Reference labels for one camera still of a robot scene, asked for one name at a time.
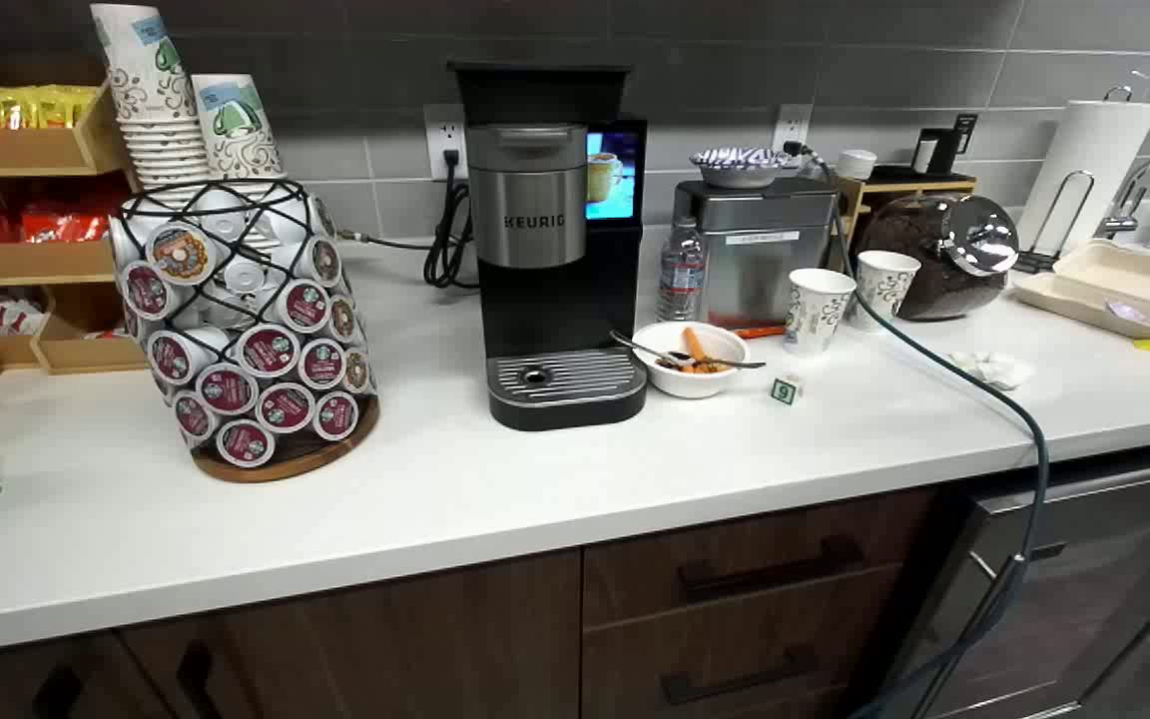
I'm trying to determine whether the beige clamshell takeout container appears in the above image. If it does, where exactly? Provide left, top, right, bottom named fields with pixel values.
left=1010, top=241, right=1150, bottom=339

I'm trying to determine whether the paper towel roll on holder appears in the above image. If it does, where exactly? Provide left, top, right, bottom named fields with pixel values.
left=1017, top=102, right=1150, bottom=272

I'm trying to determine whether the white bowl with food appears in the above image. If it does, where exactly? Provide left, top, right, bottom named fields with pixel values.
left=615, top=321, right=757, bottom=401

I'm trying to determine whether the crumpled white napkin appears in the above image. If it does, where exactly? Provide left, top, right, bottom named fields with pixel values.
left=950, top=351, right=1035, bottom=393

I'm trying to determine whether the white wall outlet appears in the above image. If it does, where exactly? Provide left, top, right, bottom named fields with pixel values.
left=423, top=103, right=468, bottom=181

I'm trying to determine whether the small wooden letter block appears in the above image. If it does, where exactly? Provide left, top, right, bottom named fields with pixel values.
left=770, top=376, right=804, bottom=409

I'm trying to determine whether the patterned ceramic bowl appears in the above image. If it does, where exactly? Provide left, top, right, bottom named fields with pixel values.
left=689, top=149, right=804, bottom=188

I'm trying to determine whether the clear plastic water bottle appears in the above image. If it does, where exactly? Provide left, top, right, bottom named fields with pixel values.
left=660, top=221, right=706, bottom=321

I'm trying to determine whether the grey hanging cable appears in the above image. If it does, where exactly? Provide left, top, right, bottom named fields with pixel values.
left=852, top=293, right=1053, bottom=719

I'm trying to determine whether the wire K-cup pod carousel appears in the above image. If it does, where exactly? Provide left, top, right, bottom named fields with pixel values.
left=107, top=181, right=379, bottom=485

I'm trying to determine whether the tall stack of paper cups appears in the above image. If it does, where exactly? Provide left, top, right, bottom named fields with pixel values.
left=90, top=4, right=209, bottom=188

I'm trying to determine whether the silver metal appliance box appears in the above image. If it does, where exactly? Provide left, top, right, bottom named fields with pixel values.
left=672, top=181, right=837, bottom=327

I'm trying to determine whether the patterned paper cup left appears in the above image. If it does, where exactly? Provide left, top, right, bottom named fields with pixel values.
left=785, top=268, right=860, bottom=357

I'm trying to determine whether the brown round pod coffee maker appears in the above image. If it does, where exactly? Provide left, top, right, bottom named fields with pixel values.
left=852, top=195, right=1017, bottom=325

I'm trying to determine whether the orange sweetener packet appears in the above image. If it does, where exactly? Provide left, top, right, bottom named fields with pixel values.
left=716, top=325, right=785, bottom=339

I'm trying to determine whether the patterned paper cup right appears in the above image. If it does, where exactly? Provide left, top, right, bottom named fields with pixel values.
left=860, top=251, right=919, bottom=321

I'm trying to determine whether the black power cord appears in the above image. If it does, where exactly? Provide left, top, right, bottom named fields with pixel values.
left=420, top=144, right=478, bottom=293

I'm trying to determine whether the dark drawer front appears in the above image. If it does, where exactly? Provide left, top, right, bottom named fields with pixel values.
left=581, top=492, right=931, bottom=626

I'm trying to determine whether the black Keurig coffee machine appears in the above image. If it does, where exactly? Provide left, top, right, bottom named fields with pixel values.
left=456, top=59, right=647, bottom=433

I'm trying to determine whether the short stack of paper cups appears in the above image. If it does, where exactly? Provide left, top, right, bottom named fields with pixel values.
left=190, top=71, right=285, bottom=181

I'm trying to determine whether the wooden snack shelf rack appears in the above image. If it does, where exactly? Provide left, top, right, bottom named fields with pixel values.
left=0, top=70, right=142, bottom=376

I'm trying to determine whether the patterned paper cup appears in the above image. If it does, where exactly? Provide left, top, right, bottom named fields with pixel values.
left=860, top=251, right=919, bottom=321
left=785, top=268, right=860, bottom=357

